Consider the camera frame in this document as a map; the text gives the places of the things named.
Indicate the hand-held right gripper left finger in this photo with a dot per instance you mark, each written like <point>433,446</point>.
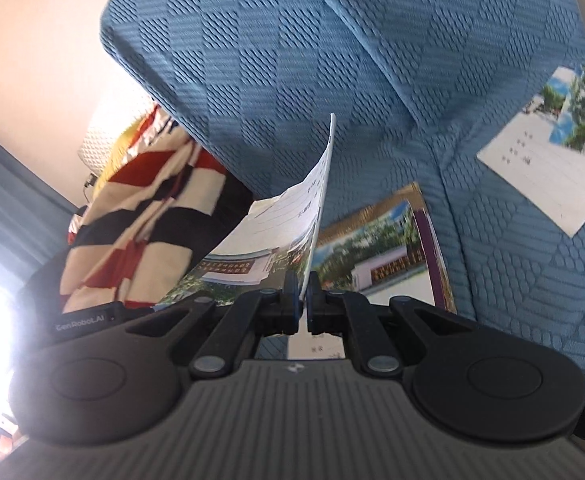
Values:
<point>295,305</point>

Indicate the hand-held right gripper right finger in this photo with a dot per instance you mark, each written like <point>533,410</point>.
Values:
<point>313,305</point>

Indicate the brown painting cover book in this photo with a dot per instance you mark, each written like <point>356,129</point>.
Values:
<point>367,215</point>

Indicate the person's checked sweater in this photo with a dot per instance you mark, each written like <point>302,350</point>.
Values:
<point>137,240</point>

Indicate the purple cover book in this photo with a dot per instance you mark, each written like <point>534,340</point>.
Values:
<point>435,260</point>

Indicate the blue curtain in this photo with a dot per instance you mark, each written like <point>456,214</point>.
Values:
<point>12,200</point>

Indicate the yellow fringed cloth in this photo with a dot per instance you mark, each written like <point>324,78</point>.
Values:
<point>122,155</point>

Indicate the white dotted object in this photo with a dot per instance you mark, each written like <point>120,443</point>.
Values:
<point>100,140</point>

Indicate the blue textured sofa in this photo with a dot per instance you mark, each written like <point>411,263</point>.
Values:
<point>322,60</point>

